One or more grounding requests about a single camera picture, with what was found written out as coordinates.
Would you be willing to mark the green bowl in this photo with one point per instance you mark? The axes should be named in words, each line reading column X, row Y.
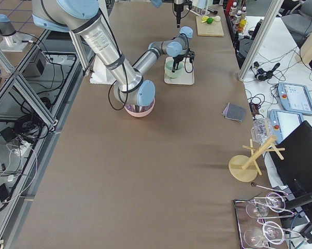
column 169, row 69

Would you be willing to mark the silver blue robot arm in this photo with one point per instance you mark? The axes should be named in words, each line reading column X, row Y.
column 86, row 19
column 158, row 3

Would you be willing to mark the grey purple cloth stack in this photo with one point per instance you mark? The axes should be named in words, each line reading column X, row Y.
column 234, row 112

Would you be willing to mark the cream serving tray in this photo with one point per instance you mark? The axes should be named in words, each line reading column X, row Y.
column 186, row 78

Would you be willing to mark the lemon slice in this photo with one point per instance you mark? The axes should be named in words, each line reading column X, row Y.
column 204, row 19

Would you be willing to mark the green lime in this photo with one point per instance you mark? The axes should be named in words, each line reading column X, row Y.
column 210, row 20

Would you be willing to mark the white garlic bulb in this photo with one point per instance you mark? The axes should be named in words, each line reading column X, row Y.
column 217, row 18

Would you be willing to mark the wooden cutting board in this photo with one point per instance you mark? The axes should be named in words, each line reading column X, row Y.
column 213, row 30

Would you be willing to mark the pink bowl with ice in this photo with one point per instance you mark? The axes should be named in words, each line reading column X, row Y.
column 139, row 111

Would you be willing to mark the blue teach pendant upper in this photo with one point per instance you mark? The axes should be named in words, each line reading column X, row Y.
column 295, row 98

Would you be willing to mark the blue teach pendant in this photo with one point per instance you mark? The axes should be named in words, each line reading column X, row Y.
column 295, row 98
column 284, row 123

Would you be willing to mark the blue teach pendant lower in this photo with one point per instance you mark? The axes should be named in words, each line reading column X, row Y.
column 284, row 123

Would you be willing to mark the wooden cup tree stand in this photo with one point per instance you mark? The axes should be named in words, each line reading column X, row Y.
column 246, row 169

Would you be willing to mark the black monitor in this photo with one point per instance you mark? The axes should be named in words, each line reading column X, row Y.
column 295, row 170

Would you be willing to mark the white camera post base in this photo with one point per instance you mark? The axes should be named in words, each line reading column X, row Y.
column 100, row 74

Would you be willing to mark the aluminium frame post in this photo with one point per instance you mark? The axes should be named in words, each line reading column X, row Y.
column 259, row 39

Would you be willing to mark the wire glass rack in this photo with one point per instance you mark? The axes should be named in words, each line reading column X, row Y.
column 259, row 221

